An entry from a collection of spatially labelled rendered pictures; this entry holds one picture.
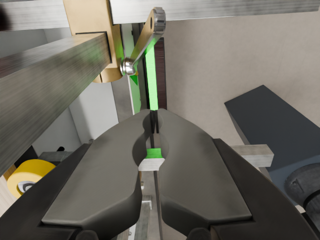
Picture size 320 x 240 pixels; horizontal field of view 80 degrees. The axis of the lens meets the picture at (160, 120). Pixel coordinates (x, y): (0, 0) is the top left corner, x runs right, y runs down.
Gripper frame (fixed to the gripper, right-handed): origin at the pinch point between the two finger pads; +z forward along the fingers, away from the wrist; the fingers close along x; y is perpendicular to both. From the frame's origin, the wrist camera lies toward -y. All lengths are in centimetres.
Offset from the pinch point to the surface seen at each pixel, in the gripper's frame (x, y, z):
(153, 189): -5, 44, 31
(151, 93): -2.7, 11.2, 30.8
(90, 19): -7.6, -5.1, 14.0
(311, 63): 84, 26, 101
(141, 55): -1.1, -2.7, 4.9
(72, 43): -7.0, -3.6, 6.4
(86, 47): -6.1, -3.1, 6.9
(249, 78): 51, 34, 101
